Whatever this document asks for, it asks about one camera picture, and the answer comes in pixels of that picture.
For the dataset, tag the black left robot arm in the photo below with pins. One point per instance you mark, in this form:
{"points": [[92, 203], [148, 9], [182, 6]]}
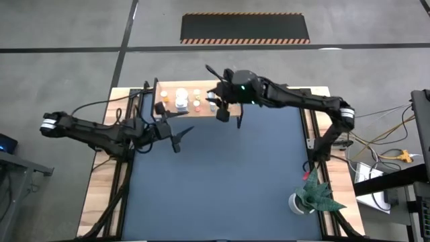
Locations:
{"points": [[94, 134]]}

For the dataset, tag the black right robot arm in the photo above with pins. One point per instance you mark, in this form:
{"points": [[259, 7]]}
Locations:
{"points": [[302, 99]]}

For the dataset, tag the blue grey table mat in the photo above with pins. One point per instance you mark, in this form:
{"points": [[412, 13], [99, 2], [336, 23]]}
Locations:
{"points": [[218, 188]]}

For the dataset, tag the black device blue light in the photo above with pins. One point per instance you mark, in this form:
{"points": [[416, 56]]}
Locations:
{"points": [[8, 144]]}

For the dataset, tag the black hazard-striped floor mat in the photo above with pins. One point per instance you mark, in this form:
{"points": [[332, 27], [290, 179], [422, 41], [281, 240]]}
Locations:
{"points": [[245, 28]]}

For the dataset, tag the black side desk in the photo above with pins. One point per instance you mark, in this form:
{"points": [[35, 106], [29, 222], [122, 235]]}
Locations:
{"points": [[389, 181]]}

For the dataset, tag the white box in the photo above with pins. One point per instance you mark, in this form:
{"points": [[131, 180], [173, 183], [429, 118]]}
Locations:
{"points": [[366, 174]]}

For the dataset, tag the green snake plant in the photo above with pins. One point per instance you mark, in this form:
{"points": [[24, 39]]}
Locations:
{"points": [[315, 198]]}

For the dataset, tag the black equipment rack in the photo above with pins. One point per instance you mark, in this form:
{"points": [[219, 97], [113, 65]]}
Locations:
{"points": [[424, 218]]}

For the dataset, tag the red connector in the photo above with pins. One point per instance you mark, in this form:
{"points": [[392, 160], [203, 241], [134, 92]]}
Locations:
{"points": [[305, 174]]}

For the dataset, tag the dark grey monitor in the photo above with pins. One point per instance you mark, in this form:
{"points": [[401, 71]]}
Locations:
{"points": [[423, 127]]}

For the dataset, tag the wooden shelf black frame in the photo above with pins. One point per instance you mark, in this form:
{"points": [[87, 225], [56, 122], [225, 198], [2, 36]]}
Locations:
{"points": [[205, 115]]}

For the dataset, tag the pink pill bottle white cap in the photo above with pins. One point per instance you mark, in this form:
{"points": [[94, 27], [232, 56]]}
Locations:
{"points": [[196, 103]]}

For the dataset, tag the white melatonin bottle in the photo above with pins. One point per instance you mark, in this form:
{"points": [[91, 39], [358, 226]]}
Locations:
{"points": [[181, 92], [181, 105]]}

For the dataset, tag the yellow power plug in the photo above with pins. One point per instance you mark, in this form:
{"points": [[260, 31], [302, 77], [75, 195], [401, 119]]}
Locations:
{"points": [[404, 156]]}

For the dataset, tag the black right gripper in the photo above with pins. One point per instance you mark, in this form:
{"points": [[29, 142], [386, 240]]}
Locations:
{"points": [[225, 94]]}

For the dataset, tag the black metal table frame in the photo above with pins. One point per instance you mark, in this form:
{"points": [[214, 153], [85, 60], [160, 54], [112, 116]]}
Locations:
{"points": [[124, 188]]}

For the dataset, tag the white plant pot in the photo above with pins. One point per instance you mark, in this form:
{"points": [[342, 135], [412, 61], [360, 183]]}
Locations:
{"points": [[293, 205]]}

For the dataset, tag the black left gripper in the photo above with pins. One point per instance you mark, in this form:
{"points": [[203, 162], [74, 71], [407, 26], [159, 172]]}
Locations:
{"points": [[163, 131]]}

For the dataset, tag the grey metal table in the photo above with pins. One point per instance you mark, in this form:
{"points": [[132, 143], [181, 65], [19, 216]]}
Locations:
{"points": [[13, 164]]}

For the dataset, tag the amber pill bottle white cap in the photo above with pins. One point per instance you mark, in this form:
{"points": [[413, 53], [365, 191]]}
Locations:
{"points": [[164, 94]]}

